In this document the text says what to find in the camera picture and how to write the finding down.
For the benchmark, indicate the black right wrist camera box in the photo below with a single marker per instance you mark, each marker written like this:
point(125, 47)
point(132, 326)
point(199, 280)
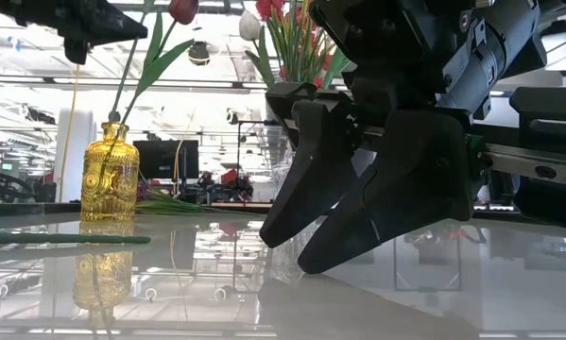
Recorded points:
point(382, 42)

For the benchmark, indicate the dark green stem rod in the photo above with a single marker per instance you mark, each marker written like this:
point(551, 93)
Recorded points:
point(65, 239)

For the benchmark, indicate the yellow embossed glass vase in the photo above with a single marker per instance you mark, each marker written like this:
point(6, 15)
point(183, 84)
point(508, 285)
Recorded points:
point(110, 179)

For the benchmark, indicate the overhead LED light bar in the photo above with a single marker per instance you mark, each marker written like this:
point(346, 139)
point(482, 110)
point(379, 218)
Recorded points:
point(193, 85)

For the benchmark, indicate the black ceiling dome unit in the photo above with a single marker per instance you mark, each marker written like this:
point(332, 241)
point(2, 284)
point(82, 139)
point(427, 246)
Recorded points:
point(199, 53)

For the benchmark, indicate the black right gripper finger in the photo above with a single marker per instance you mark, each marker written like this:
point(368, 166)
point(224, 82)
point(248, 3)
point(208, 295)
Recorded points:
point(415, 184)
point(320, 165)

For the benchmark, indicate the green exit sign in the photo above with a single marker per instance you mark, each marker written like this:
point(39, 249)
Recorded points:
point(7, 166)

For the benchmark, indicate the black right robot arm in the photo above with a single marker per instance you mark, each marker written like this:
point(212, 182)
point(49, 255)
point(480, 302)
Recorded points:
point(495, 47)

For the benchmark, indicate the black computer monitor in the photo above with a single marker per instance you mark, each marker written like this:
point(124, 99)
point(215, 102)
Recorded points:
point(162, 158)

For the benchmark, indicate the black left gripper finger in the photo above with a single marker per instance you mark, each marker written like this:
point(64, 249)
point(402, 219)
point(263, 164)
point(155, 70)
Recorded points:
point(98, 23)
point(77, 52)

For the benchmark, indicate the red artificial tulip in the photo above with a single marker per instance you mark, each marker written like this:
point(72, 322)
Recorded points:
point(183, 10)

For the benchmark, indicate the thin green leaf bundle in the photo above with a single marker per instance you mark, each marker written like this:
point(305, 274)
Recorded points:
point(169, 207)

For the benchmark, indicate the white building pillar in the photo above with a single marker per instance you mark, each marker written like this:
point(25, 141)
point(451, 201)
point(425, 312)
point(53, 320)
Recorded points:
point(81, 160)

